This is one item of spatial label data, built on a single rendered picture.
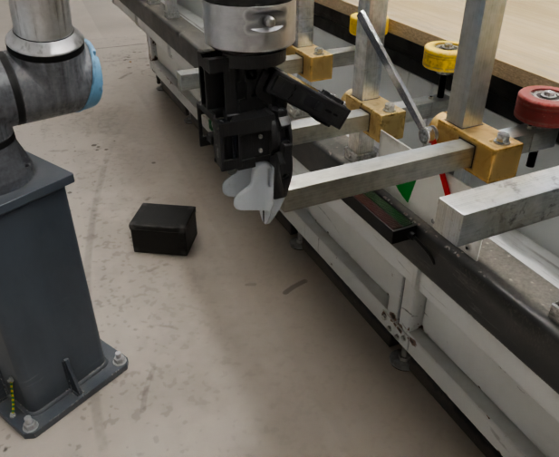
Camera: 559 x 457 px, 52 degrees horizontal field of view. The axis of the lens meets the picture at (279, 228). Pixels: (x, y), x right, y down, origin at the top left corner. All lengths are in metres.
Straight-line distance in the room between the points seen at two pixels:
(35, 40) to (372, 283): 1.04
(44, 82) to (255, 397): 0.91
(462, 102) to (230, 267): 1.30
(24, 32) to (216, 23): 0.74
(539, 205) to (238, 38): 0.30
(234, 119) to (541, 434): 0.97
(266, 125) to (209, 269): 1.41
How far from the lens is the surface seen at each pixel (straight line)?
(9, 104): 1.27
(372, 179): 0.73
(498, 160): 0.80
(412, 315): 1.49
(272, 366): 1.63
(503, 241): 1.08
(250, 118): 0.59
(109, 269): 2.05
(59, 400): 1.63
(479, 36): 0.80
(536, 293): 0.84
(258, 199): 0.65
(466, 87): 0.83
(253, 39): 0.56
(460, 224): 0.46
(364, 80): 1.03
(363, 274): 1.69
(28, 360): 1.50
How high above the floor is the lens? 1.19
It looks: 33 degrees down
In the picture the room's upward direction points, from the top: straight up
